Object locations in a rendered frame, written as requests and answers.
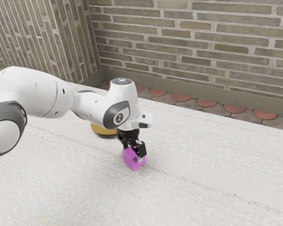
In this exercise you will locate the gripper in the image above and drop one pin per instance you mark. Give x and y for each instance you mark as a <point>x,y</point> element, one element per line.
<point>128,134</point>

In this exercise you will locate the magenta block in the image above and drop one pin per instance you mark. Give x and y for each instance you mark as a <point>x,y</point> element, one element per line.
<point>131,160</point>

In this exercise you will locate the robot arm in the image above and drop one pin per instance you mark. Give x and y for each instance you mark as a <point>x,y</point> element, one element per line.
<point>37,99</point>

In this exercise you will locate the yellow round plate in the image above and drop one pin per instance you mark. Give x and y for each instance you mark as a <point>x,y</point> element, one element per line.
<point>101,131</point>

